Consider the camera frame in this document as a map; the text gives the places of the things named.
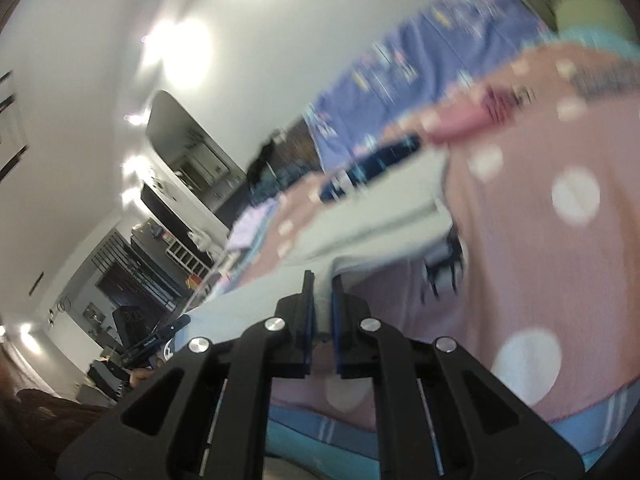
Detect lilac garment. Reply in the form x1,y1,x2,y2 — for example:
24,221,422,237
227,198,278,250

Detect pink polka dot blanket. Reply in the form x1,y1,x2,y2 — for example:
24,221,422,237
219,41,640,424

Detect green pillow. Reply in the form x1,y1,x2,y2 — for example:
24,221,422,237
553,0,639,42

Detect navy star fleece garment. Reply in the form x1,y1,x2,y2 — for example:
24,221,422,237
318,133,422,204

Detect purple tree print sheet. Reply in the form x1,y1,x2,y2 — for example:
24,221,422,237
304,0,547,170

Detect pink folded garment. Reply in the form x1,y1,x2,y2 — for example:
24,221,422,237
423,86,532,145

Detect light grey garment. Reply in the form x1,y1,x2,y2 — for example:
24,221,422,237
174,150,452,349

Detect turquoise star bed sheet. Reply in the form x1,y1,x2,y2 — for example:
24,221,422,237
264,24,640,476

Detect arched wall mirror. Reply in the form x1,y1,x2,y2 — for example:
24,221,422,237
145,90,244,212

